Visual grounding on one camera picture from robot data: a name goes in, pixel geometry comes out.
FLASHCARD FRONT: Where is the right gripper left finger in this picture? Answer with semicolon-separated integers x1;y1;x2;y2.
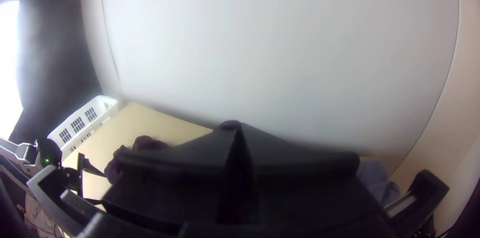
103;122;242;230

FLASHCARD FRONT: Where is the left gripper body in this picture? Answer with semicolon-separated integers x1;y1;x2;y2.
76;152;107;179

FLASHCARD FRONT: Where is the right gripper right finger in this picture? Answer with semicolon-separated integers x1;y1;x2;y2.
239;122;392;227

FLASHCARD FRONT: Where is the black printed t-shirt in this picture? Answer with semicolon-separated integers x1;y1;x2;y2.
104;135;172;186

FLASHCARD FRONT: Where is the white laundry basket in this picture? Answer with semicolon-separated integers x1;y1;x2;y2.
47;95;120;160

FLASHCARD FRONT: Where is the heap of clothes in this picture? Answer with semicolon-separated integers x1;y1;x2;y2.
356;159;401;206

